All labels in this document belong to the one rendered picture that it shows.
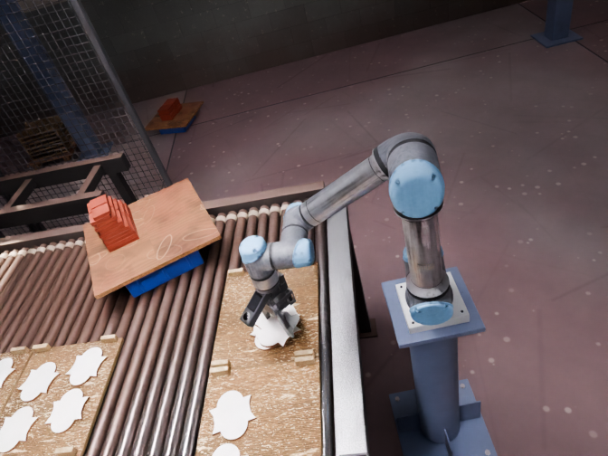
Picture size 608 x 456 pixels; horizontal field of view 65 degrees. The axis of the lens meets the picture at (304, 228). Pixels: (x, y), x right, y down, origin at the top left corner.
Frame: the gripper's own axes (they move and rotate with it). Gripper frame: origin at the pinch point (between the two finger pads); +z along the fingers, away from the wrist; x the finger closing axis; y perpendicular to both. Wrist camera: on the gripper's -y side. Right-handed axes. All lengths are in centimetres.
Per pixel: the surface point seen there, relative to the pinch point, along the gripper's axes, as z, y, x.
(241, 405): 4.7, -23.4, -7.9
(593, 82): 99, 359, 45
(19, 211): -3, -35, 160
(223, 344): 5.7, -14.1, 15.0
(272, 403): 5.7, -16.8, -14.2
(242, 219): 8, 31, 63
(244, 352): 5.7, -11.3, 6.4
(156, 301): 8, -19, 55
